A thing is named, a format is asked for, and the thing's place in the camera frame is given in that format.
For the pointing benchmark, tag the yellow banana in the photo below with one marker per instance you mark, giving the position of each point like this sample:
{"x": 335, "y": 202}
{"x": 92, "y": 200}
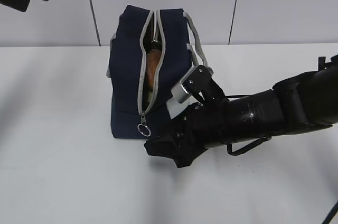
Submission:
{"x": 155, "y": 45}

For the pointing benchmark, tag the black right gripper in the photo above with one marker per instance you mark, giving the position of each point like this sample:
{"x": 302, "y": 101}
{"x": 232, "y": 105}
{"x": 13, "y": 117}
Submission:
{"x": 200, "y": 127}

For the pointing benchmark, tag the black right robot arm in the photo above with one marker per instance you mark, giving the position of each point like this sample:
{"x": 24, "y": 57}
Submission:
{"x": 297, "y": 105}

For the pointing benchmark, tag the brown bread loaf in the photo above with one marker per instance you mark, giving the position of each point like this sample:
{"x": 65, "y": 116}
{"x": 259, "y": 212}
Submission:
{"x": 152, "y": 61}

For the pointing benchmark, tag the navy and white lunch bag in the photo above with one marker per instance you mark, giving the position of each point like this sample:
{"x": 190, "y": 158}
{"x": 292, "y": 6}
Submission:
{"x": 138, "y": 112}

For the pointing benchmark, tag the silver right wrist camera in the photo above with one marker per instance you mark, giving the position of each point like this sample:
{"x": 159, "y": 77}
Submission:
{"x": 198, "y": 83}

